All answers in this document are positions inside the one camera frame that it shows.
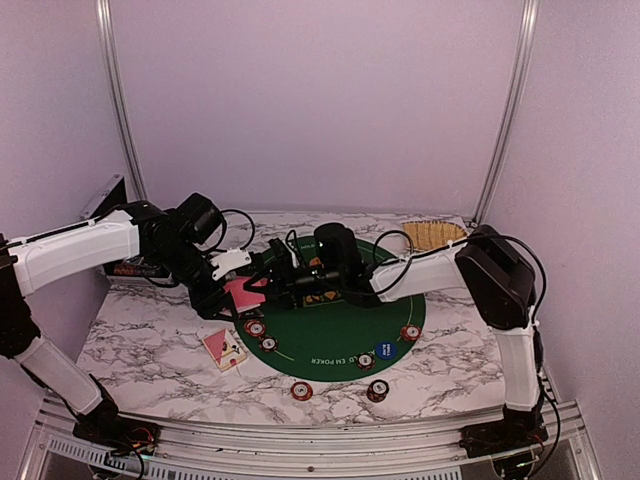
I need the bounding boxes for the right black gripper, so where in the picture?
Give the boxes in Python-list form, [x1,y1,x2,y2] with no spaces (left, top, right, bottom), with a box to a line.
[245,256,344,309]

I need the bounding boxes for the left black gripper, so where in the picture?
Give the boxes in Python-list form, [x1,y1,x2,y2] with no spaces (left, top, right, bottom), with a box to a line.
[153,240,238,321]

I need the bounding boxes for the pink playing card deck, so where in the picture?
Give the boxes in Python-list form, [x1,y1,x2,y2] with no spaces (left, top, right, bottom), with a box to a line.
[224,277,266,313]

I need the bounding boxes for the dark chips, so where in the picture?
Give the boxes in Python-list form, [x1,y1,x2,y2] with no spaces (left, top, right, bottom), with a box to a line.
[259,336,278,352]
[356,352,375,371]

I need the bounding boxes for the blue small blind button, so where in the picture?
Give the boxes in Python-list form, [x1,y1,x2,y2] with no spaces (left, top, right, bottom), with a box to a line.
[375,341,398,360]

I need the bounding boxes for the dark red poker chip stack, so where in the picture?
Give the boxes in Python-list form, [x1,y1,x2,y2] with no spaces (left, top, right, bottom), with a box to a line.
[366,379,390,403]

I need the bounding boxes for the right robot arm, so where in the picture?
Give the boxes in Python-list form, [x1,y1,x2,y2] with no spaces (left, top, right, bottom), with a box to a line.
[243,222,544,448]

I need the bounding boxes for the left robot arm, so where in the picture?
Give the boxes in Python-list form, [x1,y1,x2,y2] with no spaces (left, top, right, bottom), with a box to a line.
[1,193,233,445]

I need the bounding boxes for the white red card box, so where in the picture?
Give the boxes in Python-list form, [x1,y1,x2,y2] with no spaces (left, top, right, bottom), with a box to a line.
[202,329,247,372]

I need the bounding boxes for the round green poker mat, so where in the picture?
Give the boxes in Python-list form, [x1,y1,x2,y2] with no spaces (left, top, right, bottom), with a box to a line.
[235,235,426,382]

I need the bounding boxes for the aluminium poker chip case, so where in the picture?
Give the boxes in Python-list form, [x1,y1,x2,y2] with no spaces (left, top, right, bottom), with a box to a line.
[80,174,170,284]

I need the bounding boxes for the woven bamboo tray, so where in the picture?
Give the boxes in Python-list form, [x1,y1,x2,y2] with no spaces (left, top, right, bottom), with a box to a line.
[403,220,468,251]

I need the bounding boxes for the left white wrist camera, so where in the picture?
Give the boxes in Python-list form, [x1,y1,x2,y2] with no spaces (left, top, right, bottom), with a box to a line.
[209,249,264,280]

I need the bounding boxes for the left aluminium frame post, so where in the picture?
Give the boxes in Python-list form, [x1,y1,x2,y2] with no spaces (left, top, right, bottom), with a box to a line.
[95,0,148,200]

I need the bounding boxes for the aluminium frame post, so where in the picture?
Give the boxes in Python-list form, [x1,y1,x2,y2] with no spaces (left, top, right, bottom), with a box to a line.
[95,0,148,200]
[472,0,540,224]

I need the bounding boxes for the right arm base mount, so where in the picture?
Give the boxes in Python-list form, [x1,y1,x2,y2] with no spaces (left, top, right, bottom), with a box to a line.
[459,420,549,458]

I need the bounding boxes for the front aluminium rail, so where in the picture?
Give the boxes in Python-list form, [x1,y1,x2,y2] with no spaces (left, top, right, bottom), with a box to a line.
[29,399,601,480]

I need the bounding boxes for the right aluminium frame post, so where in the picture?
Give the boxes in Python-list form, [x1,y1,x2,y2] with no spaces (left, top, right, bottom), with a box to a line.
[472,0,540,224]

